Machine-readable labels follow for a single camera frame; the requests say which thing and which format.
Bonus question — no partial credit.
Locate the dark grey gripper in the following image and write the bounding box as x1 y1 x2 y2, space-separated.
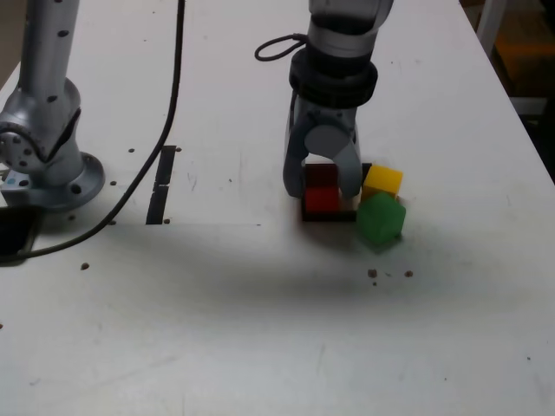
282 93 363 199

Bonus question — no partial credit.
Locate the red cube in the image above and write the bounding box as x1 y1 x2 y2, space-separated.
304 164 342 214

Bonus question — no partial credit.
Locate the yellow cube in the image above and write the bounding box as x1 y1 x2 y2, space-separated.
362 164 404 202

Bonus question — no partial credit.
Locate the green cube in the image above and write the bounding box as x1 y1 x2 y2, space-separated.
356 192 408 253

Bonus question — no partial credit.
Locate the black tape square outline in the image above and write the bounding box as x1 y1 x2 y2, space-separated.
299 162 374 223

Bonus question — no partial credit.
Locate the black tape strip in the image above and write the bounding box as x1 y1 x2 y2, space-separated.
146 146 178 225

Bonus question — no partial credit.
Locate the white metal crossbar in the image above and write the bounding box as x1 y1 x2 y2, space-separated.
511 96 548 117

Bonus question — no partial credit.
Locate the small white box blue sticker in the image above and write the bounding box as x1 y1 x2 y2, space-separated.
0 170 32 192

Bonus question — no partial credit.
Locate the thin looped black cable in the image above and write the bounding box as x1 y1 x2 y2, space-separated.
254 33 311 62

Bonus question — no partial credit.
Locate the thick black cable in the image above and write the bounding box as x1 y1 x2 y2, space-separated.
0 0 187 264

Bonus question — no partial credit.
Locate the white metal frame post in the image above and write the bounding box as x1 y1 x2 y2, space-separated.
475 0 512 57

